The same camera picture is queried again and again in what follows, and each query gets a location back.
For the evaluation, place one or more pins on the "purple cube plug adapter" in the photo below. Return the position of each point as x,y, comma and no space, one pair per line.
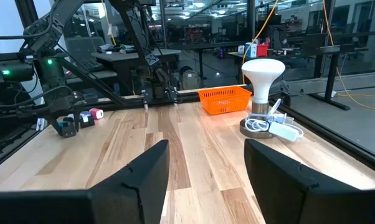
83,113

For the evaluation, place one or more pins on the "blue white box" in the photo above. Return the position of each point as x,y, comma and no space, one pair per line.
251,49

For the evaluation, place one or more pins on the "grey backpack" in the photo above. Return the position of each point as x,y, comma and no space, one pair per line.
190,79

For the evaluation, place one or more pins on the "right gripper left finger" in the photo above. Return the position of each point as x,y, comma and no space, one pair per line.
137,186

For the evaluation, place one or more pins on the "black office desk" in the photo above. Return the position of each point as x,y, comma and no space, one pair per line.
332,77

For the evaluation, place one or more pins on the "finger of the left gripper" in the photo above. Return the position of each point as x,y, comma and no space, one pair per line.
55,126
77,119

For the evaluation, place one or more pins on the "white bulb table lamp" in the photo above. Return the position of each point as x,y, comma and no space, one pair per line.
262,77

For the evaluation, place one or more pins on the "red box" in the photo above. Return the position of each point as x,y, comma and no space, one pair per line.
263,50

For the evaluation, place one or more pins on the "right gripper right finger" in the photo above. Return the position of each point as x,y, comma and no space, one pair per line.
278,186

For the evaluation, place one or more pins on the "white cup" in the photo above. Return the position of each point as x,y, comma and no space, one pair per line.
241,49

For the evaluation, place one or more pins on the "orange plastic basket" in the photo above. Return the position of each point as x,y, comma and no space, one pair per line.
225,101

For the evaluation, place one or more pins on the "grey office desk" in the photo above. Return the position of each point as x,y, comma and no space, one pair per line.
134,56

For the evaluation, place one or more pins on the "silver cube plug adapter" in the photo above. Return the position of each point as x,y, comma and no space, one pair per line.
41,124

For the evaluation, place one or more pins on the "black white cube plug adapter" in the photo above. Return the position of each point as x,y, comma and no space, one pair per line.
88,122

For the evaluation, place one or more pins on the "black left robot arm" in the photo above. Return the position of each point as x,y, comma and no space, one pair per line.
50,81

